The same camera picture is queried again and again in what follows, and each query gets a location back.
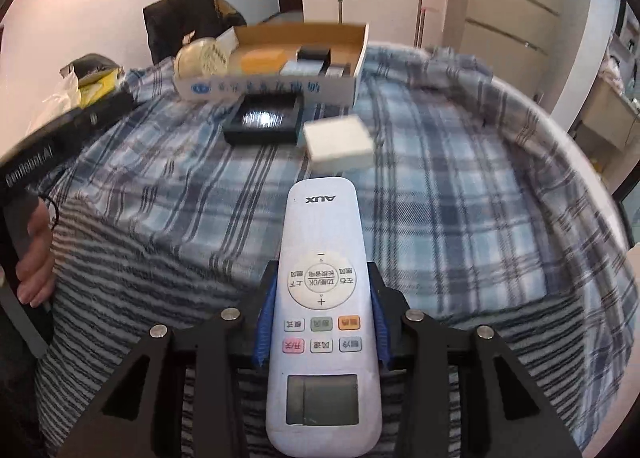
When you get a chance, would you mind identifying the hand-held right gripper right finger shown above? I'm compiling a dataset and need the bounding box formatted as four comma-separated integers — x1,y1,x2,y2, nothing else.
367,262,583,458

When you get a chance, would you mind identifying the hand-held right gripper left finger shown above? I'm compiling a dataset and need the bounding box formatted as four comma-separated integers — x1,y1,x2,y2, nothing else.
57,260,279,458

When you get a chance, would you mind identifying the white remote control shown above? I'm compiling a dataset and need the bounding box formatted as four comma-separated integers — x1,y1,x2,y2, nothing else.
264,177,384,458

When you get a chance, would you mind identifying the roll of tape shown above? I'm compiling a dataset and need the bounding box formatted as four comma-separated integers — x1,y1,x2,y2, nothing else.
173,37,232,84

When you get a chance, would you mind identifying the orange soap box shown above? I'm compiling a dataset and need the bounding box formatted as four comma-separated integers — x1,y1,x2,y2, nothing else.
239,48,285,75

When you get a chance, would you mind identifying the shallow cardboard box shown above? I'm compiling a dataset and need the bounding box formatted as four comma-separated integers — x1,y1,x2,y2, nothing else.
177,22,370,109

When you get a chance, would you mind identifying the small grey-blue box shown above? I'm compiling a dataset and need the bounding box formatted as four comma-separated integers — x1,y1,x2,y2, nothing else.
279,60,324,76

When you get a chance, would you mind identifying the glossy black box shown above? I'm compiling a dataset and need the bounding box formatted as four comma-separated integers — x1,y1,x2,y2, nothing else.
297,44,334,64

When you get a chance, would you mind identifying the person's left hand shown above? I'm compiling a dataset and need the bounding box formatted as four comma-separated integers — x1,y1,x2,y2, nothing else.
15,194,56,309

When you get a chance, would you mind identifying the clear plastic bag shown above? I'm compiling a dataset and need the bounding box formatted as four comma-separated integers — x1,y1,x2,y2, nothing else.
37,72,84,119

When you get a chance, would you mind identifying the grey bag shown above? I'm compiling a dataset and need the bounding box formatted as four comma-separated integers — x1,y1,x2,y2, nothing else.
59,53,124,84

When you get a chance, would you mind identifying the grey striped cloth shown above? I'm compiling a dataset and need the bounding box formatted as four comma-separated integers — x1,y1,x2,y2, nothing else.
34,197,597,458

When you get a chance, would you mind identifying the blue plaid shirt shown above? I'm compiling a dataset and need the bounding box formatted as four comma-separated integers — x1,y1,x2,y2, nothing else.
37,42,639,441

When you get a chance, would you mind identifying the white square box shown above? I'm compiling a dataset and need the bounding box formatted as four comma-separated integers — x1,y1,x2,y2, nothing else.
302,113,376,171

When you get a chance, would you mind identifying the black jacket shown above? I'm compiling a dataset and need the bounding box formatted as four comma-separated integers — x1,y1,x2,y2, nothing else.
142,0,249,64

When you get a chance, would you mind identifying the shallow black tray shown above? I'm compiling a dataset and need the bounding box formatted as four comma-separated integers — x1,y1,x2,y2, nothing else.
222,93,306,147

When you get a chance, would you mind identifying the beige vanity cabinet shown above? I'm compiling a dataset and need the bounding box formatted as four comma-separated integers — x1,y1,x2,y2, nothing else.
569,80,640,149

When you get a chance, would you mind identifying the pink broom and dustpan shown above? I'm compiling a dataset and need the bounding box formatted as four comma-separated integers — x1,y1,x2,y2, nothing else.
413,0,441,46

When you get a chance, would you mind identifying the beige refrigerator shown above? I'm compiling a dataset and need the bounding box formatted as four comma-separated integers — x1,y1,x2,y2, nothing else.
439,0,594,84

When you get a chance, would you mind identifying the pink cloth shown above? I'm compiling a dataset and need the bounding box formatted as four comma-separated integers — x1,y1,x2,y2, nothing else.
599,32,637,89

